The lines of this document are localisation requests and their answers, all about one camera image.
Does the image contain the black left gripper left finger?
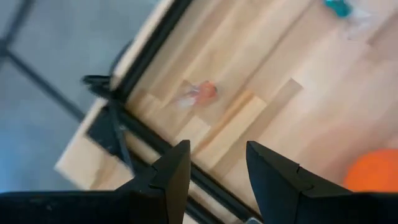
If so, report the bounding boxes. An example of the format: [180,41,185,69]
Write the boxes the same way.
[114,139,192,224]

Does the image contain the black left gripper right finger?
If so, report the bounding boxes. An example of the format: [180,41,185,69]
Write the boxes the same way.
[245,140,354,224]

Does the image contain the orange hard candy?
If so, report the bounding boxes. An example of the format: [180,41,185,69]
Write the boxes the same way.
[173,79,220,110]

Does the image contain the teal hard candy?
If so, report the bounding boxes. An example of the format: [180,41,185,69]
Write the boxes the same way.
[322,0,373,34]

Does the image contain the orange pumpkin face bucket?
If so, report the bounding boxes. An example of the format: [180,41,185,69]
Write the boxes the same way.
[342,148,398,193]

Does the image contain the black aluminium table frame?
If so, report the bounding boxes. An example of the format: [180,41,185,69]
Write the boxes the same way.
[81,0,265,224]

